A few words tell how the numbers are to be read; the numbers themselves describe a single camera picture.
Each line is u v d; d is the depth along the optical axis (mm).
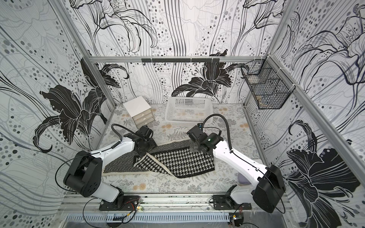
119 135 622
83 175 435
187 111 1142
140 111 964
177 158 863
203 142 564
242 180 787
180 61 906
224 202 719
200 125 688
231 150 476
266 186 382
